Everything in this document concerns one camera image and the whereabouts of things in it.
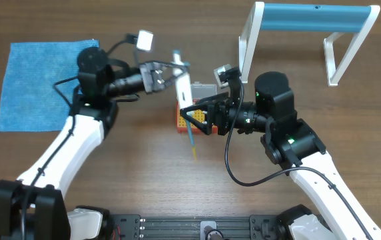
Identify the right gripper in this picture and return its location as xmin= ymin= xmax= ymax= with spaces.
xmin=179 ymin=93 xmax=232 ymax=136

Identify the white pipette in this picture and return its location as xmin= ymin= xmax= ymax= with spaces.
xmin=171 ymin=49 xmax=198 ymax=161

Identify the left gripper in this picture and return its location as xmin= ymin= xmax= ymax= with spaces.
xmin=139 ymin=60 xmax=191 ymax=95

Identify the black cable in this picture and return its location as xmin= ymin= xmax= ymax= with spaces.
xmin=53 ymin=33 xmax=141 ymax=111
xmin=224 ymin=78 xmax=311 ymax=187

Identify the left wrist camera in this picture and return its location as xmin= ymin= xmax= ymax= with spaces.
xmin=136 ymin=29 xmax=155 ymax=52

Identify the blue cloth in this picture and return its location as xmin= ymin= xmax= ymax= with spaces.
xmin=0 ymin=39 xmax=101 ymax=133

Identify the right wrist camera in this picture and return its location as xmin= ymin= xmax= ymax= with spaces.
xmin=213 ymin=64 xmax=241 ymax=89

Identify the white and blue stand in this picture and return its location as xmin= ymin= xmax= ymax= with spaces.
xmin=238 ymin=1 xmax=381 ymax=87

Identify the red and yellow tip box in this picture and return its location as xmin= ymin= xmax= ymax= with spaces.
xmin=176 ymin=81 xmax=218 ymax=135

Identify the mounting rail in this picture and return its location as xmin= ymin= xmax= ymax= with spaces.
xmin=110 ymin=213 xmax=284 ymax=240

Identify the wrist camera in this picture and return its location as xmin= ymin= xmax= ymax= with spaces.
xmin=213 ymin=64 xmax=241 ymax=89
xmin=136 ymin=29 xmax=155 ymax=52

